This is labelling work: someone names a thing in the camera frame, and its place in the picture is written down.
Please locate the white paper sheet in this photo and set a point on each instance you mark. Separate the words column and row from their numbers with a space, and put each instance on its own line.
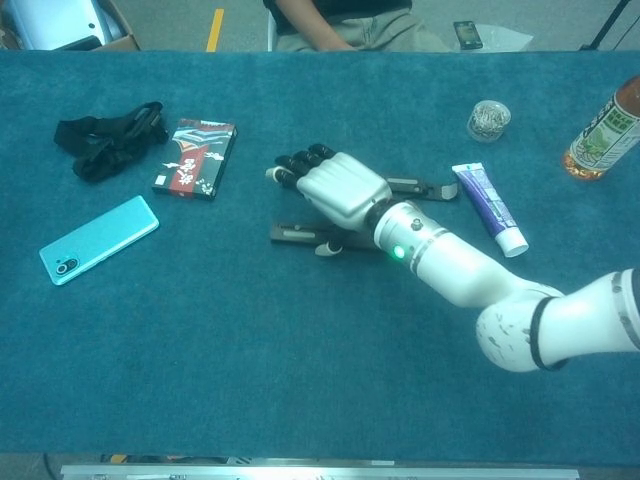
column 507, row 40

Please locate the amber tea bottle green label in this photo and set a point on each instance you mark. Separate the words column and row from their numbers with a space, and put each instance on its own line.
column 600, row 140

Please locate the clear jar of paper clips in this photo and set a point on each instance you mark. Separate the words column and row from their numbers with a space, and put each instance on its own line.
column 489, row 122

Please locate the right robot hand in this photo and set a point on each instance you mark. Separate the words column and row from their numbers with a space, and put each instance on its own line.
column 345, row 185

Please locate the black phone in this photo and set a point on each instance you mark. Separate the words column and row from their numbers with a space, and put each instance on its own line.
column 468, row 35

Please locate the teal table cloth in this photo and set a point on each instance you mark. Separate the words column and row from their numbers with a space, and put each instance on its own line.
column 250, row 350

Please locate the patterned red black card box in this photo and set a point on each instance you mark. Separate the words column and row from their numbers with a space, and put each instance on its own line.
column 195, row 160

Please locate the purple white toothpaste tube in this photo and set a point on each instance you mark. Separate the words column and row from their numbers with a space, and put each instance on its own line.
column 487, row 200

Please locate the cardboard box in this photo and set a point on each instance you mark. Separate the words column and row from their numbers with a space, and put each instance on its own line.
column 122, row 42

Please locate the black folding laptop stand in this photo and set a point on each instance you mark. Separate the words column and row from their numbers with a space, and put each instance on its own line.
column 295, row 234

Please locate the aluminium frame rail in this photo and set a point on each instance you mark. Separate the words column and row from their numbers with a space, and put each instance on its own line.
column 320, row 472

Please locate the seated person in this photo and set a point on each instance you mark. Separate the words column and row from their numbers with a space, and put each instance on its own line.
column 350, row 30

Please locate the light blue smartphone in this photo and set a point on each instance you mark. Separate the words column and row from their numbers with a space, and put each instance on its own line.
column 100, row 240

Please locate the black tripod leg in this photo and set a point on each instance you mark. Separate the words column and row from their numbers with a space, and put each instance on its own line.
column 605, row 27

